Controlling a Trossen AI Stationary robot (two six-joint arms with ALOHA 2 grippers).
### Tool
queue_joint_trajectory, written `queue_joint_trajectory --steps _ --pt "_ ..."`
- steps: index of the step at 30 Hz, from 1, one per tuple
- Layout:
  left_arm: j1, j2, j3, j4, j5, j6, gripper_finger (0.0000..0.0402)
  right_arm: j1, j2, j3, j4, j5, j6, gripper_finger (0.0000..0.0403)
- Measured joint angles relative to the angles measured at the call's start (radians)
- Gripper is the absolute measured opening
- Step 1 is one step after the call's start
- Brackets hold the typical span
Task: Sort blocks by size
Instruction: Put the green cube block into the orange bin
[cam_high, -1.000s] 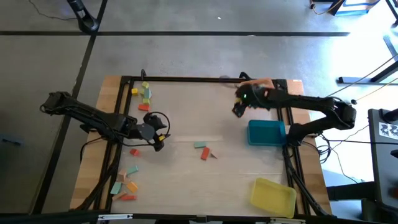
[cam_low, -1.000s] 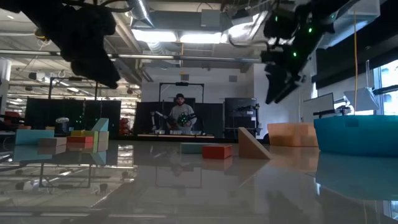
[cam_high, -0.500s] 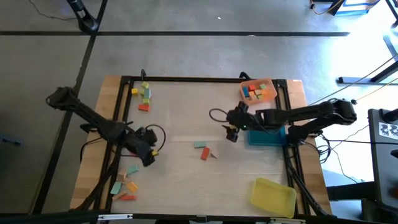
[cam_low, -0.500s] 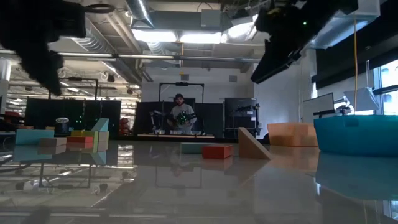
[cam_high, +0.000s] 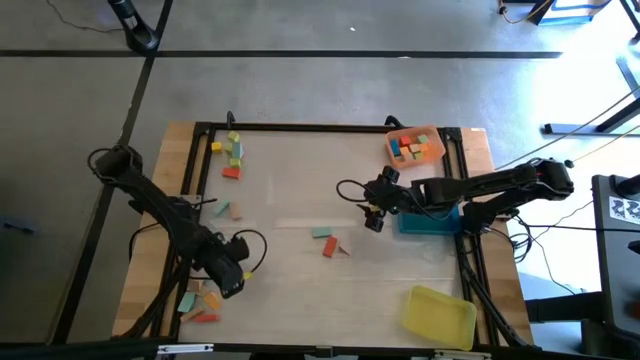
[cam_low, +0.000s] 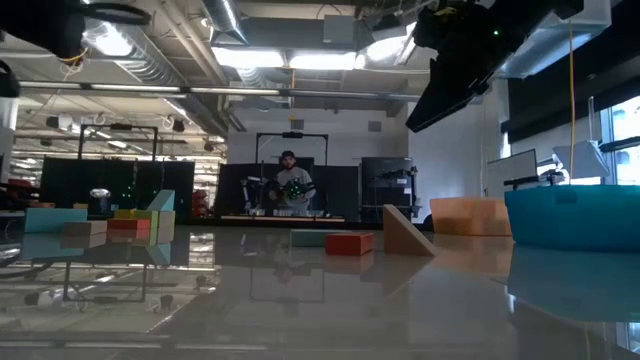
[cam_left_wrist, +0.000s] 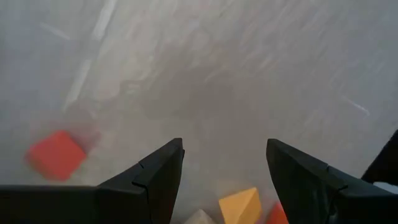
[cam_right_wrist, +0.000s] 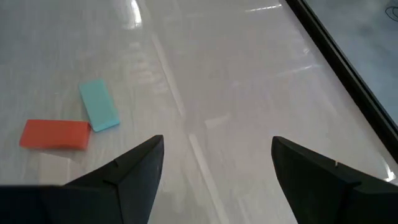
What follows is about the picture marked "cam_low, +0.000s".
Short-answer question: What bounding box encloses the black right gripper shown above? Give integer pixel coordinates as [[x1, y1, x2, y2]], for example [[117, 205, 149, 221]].
[[405, 2, 521, 133]]

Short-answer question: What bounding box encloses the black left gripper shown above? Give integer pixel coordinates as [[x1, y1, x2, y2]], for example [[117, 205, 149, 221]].
[[0, 60, 21, 99]]

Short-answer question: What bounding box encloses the beige wooden wedge block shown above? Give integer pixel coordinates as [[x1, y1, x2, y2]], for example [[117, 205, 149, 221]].
[[382, 203, 439, 258]]

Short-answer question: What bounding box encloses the beige rectangular wooden block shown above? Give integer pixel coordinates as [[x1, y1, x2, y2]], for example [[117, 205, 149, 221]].
[[60, 220, 109, 237]]

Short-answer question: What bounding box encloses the red rectangular wooden block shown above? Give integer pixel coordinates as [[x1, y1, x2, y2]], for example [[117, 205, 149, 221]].
[[324, 231, 376, 257]]

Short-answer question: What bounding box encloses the grey-green wooden block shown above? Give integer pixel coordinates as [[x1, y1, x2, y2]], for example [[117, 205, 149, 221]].
[[289, 228, 331, 248]]

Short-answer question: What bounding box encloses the black equipment cabinet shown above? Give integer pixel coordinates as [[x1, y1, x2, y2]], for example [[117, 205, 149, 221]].
[[359, 156, 417, 225]]

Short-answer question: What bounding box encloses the white monitor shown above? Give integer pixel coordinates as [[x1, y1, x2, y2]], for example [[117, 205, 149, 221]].
[[484, 148, 540, 198]]

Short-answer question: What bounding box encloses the black partition panel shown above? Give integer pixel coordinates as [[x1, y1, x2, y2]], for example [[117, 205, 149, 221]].
[[214, 157, 361, 224], [39, 156, 196, 225]]

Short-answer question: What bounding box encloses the horizontal silver pipe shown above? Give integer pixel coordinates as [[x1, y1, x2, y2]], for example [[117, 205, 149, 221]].
[[14, 79, 424, 105]]

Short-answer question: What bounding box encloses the grey ceiling box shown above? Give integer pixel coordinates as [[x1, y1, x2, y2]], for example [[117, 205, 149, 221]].
[[321, 13, 357, 46]]

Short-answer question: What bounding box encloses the orange wooden block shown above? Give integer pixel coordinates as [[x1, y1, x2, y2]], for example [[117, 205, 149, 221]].
[[429, 196, 514, 237]]

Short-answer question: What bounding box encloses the ceiling light fixture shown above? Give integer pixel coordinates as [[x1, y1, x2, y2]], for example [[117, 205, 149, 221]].
[[210, 46, 287, 70], [288, 49, 359, 72]]

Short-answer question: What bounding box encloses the white angled panel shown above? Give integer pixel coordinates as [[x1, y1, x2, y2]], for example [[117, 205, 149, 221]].
[[551, 139, 612, 181]]

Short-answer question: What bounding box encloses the person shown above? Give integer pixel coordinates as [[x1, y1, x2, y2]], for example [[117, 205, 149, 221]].
[[269, 149, 318, 217]]

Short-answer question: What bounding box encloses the teal plastic bin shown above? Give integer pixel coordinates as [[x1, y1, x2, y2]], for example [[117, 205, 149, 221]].
[[504, 183, 640, 253]]

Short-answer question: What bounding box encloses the bright window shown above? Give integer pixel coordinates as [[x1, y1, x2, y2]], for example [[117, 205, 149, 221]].
[[599, 94, 640, 187]]

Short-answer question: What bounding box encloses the red background object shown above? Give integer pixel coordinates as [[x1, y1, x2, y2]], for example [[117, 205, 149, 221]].
[[192, 188, 210, 219]]

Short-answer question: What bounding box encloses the yellow ceiling cable reel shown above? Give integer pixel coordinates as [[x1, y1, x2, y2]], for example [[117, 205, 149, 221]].
[[55, 42, 90, 67]]

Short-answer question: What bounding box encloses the black metal station frame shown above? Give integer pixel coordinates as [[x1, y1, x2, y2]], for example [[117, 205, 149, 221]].
[[255, 131, 330, 166], [77, 122, 160, 162]]

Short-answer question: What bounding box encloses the large silver ventilation duct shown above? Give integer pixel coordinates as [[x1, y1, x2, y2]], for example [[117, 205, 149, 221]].
[[499, 9, 612, 80]]

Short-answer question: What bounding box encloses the yellow cable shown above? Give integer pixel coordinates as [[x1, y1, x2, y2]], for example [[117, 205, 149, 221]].
[[568, 22, 577, 187]]

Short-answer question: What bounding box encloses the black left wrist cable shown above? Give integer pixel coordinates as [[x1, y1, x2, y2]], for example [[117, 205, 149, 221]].
[[79, 2, 152, 27]]

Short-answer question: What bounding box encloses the ribbed silver duct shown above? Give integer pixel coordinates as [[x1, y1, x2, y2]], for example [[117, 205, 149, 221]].
[[82, 19, 236, 135]]

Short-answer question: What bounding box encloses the round silver duct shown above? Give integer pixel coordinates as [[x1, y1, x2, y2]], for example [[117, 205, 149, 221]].
[[199, 0, 250, 45]]

